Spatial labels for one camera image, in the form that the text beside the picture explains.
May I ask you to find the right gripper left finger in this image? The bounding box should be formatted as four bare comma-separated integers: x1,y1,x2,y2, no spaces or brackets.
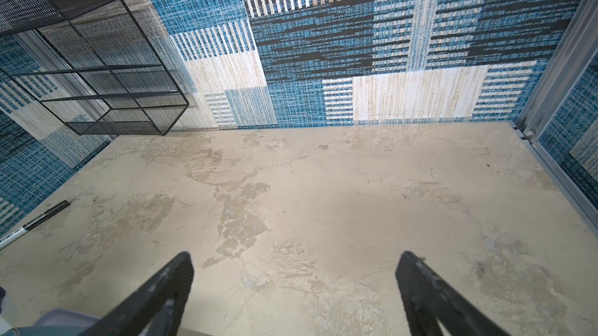
83,252,194,335

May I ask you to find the black marker pen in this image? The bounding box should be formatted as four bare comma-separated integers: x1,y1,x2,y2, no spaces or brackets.
0,200,70,250

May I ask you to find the black wire shelf rack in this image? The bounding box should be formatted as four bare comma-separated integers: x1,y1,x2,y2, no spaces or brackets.
1,0,189,136

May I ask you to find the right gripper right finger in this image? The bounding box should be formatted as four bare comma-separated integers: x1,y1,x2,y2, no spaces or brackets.
395,251,507,335

